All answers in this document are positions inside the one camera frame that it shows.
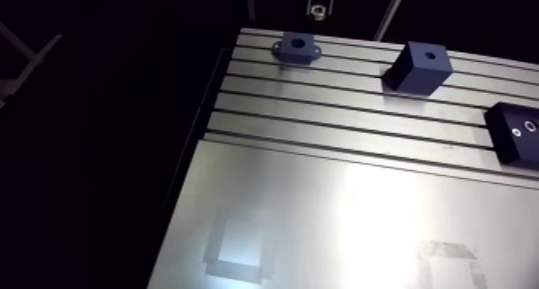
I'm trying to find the dark blue-grey housing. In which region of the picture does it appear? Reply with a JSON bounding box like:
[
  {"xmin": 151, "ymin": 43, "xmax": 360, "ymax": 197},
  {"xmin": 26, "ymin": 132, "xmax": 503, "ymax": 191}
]
[{"xmin": 270, "ymin": 31, "xmax": 322, "ymax": 67}]

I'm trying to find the dark blue-grey block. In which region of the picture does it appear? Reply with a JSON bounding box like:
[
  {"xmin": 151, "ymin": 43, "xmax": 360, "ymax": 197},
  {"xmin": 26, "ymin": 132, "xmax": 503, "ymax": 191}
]
[{"xmin": 381, "ymin": 40, "xmax": 455, "ymax": 97}]

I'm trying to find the black tray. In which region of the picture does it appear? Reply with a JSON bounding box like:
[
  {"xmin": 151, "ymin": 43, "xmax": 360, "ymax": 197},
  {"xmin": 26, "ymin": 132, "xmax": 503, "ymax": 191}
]
[{"xmin": 483, "ymin": 101, "xmax": 539, "ymax": 171}]

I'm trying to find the grey metal post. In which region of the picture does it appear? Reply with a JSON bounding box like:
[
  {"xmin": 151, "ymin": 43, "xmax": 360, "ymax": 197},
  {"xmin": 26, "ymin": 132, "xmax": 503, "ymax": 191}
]
[{"xmin": 373, "ymin": 0, "xmax": 409, "ymax": 43}]

